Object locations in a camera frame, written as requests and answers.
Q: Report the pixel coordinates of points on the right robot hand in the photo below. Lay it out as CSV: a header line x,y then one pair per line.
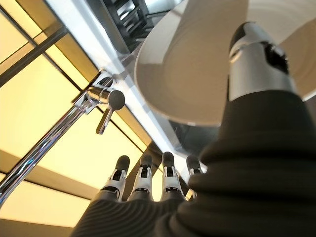
x,y
247,172

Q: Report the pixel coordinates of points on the beige round plate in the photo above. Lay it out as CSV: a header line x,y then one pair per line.
x,y
192,74

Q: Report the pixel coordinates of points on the black dish drying rack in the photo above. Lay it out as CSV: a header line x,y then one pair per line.
x,y
126,14

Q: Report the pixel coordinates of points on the chrome gooseneck kitchen faucet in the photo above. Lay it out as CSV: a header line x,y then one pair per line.
x,y
44,145

